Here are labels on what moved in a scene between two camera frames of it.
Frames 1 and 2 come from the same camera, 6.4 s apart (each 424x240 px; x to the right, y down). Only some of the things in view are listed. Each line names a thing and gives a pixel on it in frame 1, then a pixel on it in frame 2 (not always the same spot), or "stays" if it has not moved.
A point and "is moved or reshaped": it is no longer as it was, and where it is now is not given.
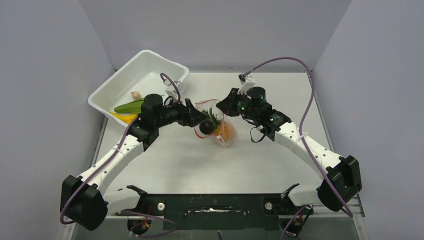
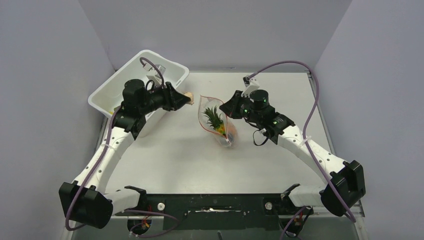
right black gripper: x=228 y=105 stays
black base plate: x=213 y=211 stays
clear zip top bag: x=215 y=126 is moved or reshaped
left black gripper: x=189 y=115 to x=173 y=100
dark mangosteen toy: x=207 y=127 to x=230 y=137
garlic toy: x=136 y=95 is moved or reshaped
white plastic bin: x=146 y=73 stays
